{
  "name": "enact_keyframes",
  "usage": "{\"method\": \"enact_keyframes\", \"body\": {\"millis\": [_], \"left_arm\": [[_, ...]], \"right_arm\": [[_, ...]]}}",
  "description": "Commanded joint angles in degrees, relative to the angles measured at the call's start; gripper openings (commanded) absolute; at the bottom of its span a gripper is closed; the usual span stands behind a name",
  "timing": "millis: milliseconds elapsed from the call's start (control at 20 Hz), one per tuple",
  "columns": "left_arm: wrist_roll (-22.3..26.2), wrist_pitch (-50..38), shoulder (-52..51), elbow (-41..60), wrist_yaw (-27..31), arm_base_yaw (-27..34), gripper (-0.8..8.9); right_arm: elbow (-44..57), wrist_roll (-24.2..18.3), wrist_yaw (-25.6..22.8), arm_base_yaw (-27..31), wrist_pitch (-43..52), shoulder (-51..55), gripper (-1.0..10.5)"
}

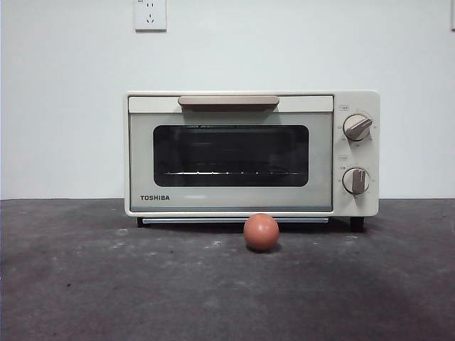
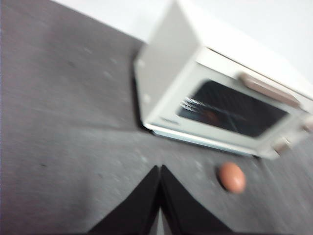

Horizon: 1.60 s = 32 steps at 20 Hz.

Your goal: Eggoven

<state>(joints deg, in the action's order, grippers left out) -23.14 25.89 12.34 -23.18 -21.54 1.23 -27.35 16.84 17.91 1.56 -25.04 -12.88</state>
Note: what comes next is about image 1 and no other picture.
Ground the white wall socket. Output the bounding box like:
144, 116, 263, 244
134, 0, 168, 33

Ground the beige timer dial knob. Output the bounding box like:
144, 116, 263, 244
341, 167, 371, 195

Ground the cream Toshiba toaster oven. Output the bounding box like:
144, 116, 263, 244
124, 90, 380, 234

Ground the beige temperature dial knob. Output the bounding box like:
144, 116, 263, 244
342, 113, 374, 142

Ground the brown egg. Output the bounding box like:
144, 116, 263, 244
243, 213, 280, 253

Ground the glass oven door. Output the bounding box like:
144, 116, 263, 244
127, 94, 334, 212

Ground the beige oven door handle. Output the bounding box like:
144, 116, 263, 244
177, 94, 280, 112

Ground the metal wire oven rack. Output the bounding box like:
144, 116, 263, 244
165, 170, 301, 177

